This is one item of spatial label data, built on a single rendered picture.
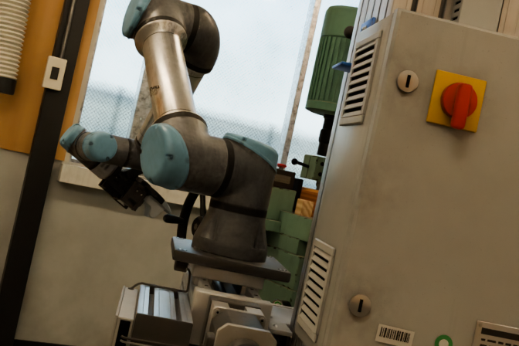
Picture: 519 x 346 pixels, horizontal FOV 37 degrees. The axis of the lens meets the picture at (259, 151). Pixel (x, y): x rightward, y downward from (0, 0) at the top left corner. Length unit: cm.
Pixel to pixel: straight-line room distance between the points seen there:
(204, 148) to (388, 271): 55
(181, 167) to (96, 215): 203
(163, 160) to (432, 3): 55
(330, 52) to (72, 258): 167
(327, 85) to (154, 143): 87
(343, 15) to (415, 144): 128
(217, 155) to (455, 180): 56
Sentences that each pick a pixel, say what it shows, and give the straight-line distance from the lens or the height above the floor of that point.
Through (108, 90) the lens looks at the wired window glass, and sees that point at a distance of 349.
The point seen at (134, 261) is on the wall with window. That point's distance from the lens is 350.
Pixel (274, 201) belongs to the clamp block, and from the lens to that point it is 211.
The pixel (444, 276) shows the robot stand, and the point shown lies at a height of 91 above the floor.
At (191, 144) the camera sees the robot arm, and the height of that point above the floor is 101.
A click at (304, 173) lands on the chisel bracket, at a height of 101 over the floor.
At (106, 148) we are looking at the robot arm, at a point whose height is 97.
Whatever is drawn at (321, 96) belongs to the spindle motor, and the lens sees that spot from 222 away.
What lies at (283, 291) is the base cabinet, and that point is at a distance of 206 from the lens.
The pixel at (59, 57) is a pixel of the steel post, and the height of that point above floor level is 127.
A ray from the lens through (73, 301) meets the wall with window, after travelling 349.
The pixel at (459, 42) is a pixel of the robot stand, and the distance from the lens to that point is 103.
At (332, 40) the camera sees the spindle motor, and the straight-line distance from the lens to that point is 225.
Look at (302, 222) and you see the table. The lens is 203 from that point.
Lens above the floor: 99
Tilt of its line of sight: 2 degrees up
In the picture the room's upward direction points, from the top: 12 degrees clockwise
